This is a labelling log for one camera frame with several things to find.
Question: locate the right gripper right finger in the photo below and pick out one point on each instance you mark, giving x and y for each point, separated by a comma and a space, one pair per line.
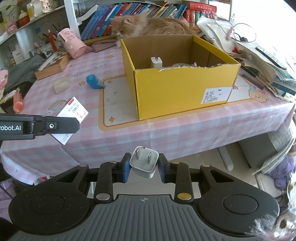
177, 173

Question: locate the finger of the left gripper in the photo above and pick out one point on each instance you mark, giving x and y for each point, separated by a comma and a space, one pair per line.
43, 125

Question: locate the small white red box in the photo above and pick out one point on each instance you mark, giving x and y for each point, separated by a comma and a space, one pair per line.
72, 109

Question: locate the blue crumpled ball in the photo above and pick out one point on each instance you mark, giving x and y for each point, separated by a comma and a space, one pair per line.
94, 82

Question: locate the orange fluffy cat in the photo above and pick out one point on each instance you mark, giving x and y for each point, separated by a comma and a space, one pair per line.
140, 25

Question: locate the pile of papers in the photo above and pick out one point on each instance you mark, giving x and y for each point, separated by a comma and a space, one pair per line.
264, 65

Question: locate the yellow cardboard box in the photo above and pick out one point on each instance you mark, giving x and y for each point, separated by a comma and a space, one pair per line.
195, 74

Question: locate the white bookshelf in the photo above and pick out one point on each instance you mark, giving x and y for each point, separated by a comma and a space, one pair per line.
63, 15

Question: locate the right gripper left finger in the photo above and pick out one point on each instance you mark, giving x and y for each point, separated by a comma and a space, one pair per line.
109, 173

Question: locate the mauve folded cloth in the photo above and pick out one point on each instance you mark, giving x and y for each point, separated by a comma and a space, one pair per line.
103, 45

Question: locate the orange pink bottle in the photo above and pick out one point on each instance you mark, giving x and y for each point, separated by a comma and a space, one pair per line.
18, 102

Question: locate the wooden chess board box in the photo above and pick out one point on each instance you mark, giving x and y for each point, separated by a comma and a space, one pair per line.
54, 64

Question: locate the small white plug charger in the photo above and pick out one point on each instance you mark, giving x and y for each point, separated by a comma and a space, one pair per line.
144, 161

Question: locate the pink checkered tablecloth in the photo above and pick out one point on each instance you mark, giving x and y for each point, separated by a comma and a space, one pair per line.
176, 135

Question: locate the white large power adapter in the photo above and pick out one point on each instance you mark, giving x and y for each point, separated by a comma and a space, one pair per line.
156, 62

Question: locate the beige eraser block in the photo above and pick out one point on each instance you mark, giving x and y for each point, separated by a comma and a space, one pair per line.
61, 85

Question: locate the pink cylindrical case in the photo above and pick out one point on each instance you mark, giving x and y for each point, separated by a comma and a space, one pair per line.
74, 46

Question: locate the grey folded cloth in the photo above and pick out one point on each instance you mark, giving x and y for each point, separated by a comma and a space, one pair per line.
24, 72

